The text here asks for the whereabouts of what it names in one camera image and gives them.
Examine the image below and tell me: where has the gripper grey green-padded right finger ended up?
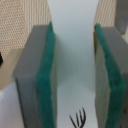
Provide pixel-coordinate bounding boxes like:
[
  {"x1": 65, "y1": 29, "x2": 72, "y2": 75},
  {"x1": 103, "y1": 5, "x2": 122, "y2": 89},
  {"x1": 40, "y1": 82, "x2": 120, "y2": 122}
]
[{"x1": 94, "y1": 24, "x2": 128, "y2": 128}]

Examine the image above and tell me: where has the white ghost-shaped toy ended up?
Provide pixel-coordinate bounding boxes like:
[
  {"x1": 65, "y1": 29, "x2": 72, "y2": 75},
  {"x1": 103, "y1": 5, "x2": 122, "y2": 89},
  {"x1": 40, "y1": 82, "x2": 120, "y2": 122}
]
[{"x1": 0, "y1": 0, "x2": 99, "y2": 128}]

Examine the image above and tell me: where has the gripper grey green-padded left finger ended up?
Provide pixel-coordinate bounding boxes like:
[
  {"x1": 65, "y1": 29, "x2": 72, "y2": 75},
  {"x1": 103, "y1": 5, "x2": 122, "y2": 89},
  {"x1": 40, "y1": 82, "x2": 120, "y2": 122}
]
[{"x1": 13, "y1": 23, "x2": 57, "y2": 128}]

